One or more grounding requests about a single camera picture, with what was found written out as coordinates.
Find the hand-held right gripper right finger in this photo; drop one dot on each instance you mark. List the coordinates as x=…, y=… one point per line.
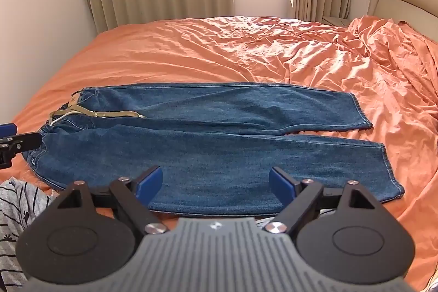
x=281, y=184

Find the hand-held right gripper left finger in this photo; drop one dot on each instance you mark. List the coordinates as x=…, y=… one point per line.
x=150, y=184

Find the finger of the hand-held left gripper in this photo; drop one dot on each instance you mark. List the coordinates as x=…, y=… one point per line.
x=7, y=130
x=27, y=140

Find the blue denim pants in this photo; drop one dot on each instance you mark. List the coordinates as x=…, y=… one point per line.
x=212, y=148

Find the khaki fabric belt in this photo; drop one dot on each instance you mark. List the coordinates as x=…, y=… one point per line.
x=113, y=114

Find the grey striped shirt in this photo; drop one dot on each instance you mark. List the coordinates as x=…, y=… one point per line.
x=17, y=220

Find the bed with orange sheet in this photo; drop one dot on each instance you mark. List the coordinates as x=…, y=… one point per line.
x=191, y=52

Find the crumpled orange duvet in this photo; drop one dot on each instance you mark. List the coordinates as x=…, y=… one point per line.
x=393, y=73

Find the beige nightstand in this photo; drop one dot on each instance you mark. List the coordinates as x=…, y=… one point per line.
x=335, y=21

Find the beige padded headboard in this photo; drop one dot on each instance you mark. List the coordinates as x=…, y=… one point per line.
x=403, y=1

